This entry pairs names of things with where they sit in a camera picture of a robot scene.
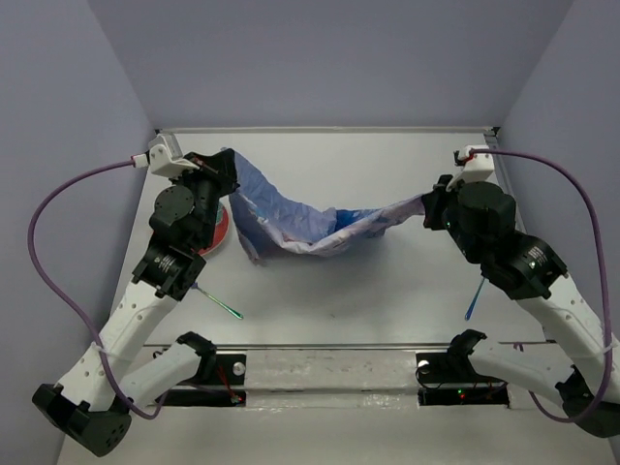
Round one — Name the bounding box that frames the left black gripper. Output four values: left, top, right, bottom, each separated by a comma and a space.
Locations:
169, 148, 241, 249

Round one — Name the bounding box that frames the red and teal plate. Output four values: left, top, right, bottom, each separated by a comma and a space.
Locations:
199, 201, 230, 257

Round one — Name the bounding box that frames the blue printed cloth placemat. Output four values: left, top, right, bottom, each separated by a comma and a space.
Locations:
229, 152, 424, 262

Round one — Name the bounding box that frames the iridescent spoon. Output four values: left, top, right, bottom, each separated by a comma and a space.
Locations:
464, 277, 486, 322

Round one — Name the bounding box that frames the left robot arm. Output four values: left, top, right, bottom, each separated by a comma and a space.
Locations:
27, 146, 238, 457

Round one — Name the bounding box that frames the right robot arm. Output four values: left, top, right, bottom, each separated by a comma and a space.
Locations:
421, 174, 619, 439

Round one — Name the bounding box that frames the white front platform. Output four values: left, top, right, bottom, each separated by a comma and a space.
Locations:
55, 344, 614, 465

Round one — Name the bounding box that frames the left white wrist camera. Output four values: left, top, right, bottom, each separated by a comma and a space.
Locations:
148, 133, 191, 178

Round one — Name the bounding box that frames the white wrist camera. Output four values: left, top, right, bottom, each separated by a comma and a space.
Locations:
447, 145, 495, 192
148, 133, 191, 178

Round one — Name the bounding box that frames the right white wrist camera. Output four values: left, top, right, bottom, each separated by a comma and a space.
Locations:
447, 145, 495, 192

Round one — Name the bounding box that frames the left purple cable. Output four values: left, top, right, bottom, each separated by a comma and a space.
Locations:
27, 155, 164, 420

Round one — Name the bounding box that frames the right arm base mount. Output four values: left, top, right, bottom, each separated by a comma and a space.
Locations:
416, 352, 510, 407

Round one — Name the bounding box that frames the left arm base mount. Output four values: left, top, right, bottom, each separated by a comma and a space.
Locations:
164, 352, 247, 408

